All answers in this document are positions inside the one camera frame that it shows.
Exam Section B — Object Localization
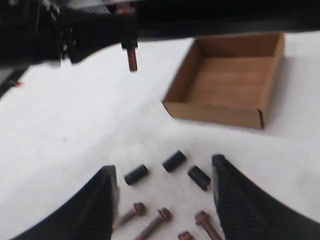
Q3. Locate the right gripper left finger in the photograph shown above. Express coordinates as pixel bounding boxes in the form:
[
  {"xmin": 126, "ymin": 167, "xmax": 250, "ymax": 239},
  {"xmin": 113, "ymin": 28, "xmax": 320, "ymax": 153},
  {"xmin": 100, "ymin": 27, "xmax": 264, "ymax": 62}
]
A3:
[{"xmin": 15, "ymin": 164, "xmax": 120, "ymax": 240}]

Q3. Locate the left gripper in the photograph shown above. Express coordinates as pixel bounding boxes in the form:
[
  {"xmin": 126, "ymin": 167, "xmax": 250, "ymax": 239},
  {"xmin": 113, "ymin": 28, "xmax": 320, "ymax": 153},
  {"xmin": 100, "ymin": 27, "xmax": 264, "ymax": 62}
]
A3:
[{"xmin": 59, "ymin": 4, "xmax": 139, "ymax": 65}]

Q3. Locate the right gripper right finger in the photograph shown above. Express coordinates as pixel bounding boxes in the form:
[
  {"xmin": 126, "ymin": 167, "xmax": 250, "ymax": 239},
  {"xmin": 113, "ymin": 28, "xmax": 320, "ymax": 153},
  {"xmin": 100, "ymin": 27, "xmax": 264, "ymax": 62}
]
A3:
[{"xmin": 211, "ymin": 153, "xmax": 320, "ymax": 240}]

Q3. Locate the open cardboard box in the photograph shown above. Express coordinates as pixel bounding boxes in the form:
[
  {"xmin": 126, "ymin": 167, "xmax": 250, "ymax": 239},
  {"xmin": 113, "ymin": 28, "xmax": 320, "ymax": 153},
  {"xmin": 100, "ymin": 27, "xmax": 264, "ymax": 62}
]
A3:
[{"xmin": 161, "ymin": 31, "xmax": 286, "ymax": 131}]

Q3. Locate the black cylindrical sleeve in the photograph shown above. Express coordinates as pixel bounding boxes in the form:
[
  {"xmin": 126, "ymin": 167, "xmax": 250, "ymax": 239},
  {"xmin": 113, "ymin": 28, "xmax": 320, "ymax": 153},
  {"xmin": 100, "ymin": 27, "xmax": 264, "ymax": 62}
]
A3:
[
  {"xmin": 187, "ymin": 165, "xmax": 212, "ymax": 192},
  {"xmin": 123, "ymin": 163, "xmax": 150, "ymax": 187},
  {"xmin": 161, "ymin": 149, "xmax": 188, "ymax": 173}
]

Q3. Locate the copper-coloured bolt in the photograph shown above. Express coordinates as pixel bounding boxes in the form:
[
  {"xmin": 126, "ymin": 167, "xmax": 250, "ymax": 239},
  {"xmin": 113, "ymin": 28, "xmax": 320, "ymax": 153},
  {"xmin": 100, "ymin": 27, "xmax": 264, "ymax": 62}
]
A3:
[
  {"xmin": 194, "ymin": 210, "xmax": 223, "ymax": 240},
  {"xmin": 177, "ymin": 230, "xmax": 195, "ymax": 240},
  {"xmin": 126, "ymin": 47, "xmax": 139, "ymax": 73},
  {"xmin": 118, "ymin": 201, "xmax": 147, "ymax": 226},
  {"xmin": 134, "ymin": 207, "xmax": 174, "ymax": 240}
]

